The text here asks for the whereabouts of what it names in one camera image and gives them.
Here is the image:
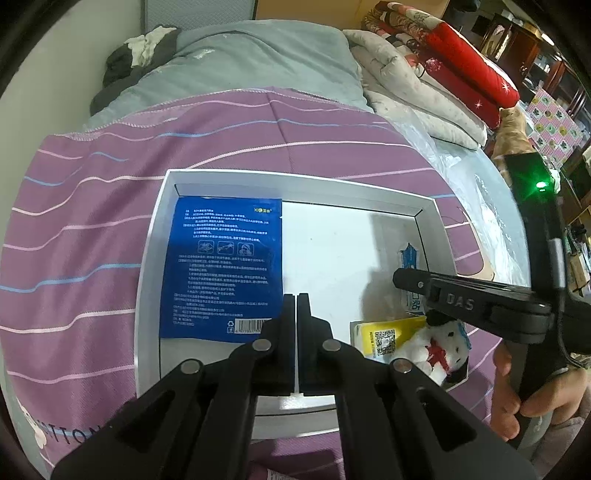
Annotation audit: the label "yellow tissue pack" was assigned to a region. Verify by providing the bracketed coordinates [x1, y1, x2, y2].
[349, 316, 427, 361]

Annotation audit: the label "white plush dog toy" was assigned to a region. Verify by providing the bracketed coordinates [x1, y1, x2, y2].
[394, 320, 472, 387]

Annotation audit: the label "blue pouch with back text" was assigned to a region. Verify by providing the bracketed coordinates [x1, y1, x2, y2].
[159, 196, 283, 343]

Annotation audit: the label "white blue bandage packet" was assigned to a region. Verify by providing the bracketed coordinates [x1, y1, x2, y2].
[400, 243, 425, 316]

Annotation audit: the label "person right hand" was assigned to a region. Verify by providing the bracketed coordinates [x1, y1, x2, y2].
[490, 343, 589, 442]

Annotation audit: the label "white shallow box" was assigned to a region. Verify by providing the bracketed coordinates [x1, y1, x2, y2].
[133, 168, 459, 440]

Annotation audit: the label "clear plastic bag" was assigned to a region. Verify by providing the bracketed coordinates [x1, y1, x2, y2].
[393, 120, 530, 286]

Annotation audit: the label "patterned gift box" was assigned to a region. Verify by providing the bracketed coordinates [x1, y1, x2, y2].
[526, 88, 585, 169]

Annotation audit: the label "purple striped blanket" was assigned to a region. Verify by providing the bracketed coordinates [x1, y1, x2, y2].
[1, 87, 484, 468]

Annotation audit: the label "red folded quilt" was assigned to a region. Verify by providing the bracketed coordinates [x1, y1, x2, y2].
[362, 1, 520, 130]

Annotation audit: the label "beige folded quilt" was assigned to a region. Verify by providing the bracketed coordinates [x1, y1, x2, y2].
[344, 29, 488, 150]

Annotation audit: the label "grey bed sheet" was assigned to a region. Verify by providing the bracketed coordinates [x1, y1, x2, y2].
[84, 20, 368, 130]

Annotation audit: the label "dark crumpled clothes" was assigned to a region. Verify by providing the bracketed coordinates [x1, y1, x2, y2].
[89, 25, 181, 115]

